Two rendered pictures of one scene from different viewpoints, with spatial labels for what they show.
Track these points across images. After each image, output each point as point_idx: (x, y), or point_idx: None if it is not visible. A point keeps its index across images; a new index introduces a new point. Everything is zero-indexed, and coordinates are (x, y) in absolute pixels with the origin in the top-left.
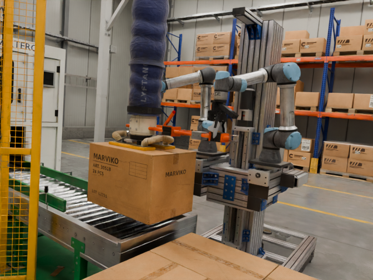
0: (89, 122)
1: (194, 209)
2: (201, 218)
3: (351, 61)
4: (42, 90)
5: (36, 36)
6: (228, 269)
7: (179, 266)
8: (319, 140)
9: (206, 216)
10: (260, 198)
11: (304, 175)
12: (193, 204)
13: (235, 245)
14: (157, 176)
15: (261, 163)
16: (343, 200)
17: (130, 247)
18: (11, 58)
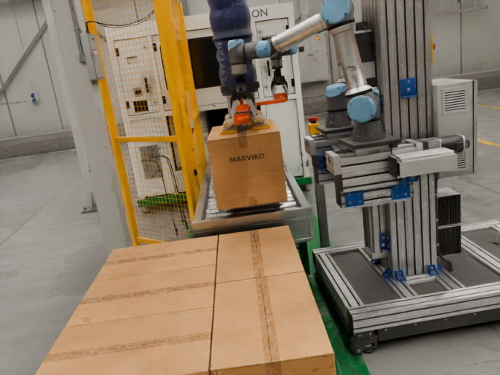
0: (469, 66)
1: (487, 205)
2: (476, 220)
3: None
4: (174, 81)
5: (158, 32)
6: (245, 263)
7: (213, 251)
8: None
9: (491, 218)
10: (339, 190)
11: (432, 158)
12: (496, 199)
13: (370, 251)
14: (217, 161)
15: (344, 143)
16: None
17: (204, 229)
18: (176, 50)
